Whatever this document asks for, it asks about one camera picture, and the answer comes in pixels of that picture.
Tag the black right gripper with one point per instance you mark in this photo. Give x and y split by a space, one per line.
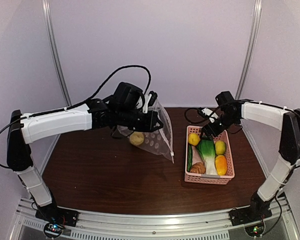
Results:
208 128

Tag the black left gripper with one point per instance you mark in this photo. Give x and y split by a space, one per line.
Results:
153 116

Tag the yellow lemon toy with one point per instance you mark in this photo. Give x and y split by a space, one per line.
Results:
193 139
220 147

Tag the clear zip top bag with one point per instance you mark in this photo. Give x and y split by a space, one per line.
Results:
159 142

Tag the green cucumber toy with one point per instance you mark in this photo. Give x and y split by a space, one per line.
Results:
189 157

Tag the pale yellow walnut-shaped toy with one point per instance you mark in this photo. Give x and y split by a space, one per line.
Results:
136 138

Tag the brown croissant toy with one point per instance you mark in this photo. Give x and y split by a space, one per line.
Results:
198 168

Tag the pink plastic basket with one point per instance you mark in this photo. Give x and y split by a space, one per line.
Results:
204 178

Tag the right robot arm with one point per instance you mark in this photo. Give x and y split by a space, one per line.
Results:
230 111

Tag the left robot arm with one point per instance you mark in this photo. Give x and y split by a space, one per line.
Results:
26 129

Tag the green bok choy toy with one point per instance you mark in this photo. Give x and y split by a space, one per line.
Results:
206 150

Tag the orange mango toy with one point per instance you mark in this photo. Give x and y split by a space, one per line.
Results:
221 165

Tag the right round circuit board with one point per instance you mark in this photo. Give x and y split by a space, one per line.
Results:
254 230

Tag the round circuit board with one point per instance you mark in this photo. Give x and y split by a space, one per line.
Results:
52 230
254 230

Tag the left round circuit board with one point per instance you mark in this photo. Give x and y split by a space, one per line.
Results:
52 230

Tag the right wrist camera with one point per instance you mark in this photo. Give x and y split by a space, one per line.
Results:
207 115

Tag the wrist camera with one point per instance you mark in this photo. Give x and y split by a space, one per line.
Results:
148 100
207 115

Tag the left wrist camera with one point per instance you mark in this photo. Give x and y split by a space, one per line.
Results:
148 100

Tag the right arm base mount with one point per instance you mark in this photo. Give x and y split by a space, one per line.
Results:
243 216

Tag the front aluminium rail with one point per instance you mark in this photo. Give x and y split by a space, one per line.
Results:
212 225

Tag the right aluminium frame post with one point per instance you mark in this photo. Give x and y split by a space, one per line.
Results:
256 19

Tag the aluminium frame post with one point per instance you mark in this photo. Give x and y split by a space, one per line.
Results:
54 51
256 19

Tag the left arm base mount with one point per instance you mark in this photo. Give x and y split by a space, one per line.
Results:
66 217

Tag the left aluminium frame post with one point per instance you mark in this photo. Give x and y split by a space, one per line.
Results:
54 51

